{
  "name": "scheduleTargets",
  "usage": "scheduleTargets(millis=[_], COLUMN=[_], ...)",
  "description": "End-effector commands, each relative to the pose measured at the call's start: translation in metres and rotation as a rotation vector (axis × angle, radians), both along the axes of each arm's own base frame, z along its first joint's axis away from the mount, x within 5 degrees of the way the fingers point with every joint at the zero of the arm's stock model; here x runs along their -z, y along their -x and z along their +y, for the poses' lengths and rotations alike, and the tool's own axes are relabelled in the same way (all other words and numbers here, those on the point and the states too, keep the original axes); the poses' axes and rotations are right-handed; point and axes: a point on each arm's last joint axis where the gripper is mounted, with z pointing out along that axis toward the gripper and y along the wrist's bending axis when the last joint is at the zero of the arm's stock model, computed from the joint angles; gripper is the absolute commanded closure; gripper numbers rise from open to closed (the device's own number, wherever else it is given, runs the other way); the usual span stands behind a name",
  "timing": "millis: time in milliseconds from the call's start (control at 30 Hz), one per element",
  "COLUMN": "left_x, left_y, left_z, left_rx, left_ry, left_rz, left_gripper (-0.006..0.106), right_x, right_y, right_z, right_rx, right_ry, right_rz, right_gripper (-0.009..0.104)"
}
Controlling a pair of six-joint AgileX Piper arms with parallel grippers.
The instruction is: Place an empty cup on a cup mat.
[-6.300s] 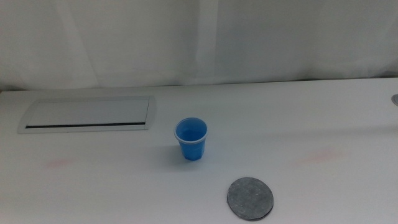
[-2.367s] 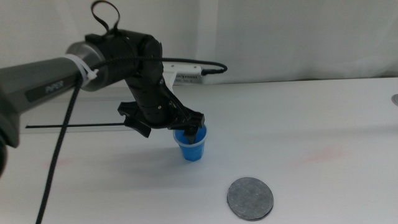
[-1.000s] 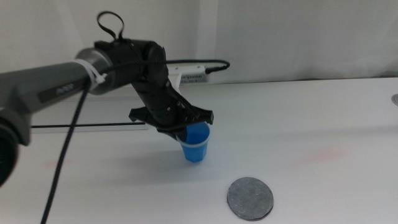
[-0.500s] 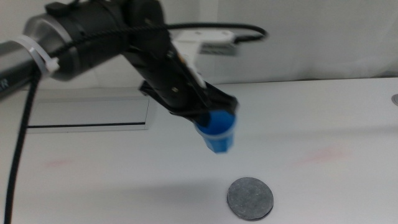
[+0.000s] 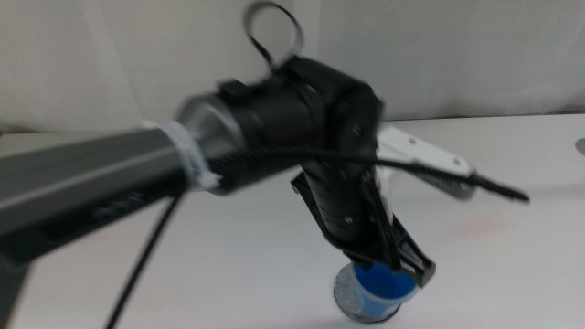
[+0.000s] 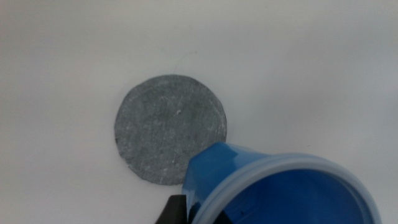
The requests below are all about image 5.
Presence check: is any thin black cable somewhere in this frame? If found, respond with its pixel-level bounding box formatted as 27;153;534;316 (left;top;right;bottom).
103;195;183;329

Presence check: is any blue plastic cup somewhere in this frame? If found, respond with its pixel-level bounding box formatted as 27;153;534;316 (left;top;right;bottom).
351;260;420;317

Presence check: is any black braided cable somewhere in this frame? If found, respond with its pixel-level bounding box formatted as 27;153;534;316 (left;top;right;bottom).
207;145;531;204

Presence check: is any round grey cup mat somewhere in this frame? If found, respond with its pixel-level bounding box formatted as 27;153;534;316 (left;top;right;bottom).
333;263;403;325

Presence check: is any white cable tie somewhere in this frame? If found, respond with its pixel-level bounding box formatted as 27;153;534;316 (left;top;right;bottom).
142;119;222;192

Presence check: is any white backdrop curtain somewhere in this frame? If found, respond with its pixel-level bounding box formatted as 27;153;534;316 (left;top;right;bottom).
0;0;585;134

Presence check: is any black looped flat cable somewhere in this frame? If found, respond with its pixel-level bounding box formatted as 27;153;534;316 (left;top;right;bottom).
242;0;306;74

